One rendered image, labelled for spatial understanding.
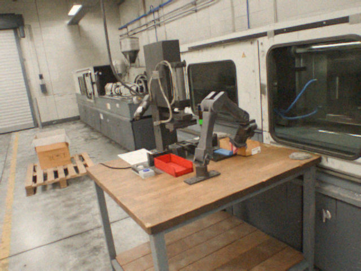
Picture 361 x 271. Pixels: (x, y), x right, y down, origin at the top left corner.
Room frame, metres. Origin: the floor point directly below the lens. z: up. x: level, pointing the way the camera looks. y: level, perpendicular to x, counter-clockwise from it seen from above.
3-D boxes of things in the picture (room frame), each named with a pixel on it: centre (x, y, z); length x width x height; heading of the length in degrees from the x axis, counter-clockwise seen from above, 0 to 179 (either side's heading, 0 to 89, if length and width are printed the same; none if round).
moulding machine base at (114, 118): (7.48, 1.60, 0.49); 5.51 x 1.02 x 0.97; 27
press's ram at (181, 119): (1.94, 0.02, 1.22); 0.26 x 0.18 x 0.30; 30
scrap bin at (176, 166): (1.64, 0.06, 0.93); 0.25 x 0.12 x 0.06; 30
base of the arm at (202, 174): (1.46, -0.09, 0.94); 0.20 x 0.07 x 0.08; 120
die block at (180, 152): (1.88, -0.03, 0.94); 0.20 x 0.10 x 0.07; 120
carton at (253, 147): (1.86, -0.38, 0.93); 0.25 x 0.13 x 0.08; 30
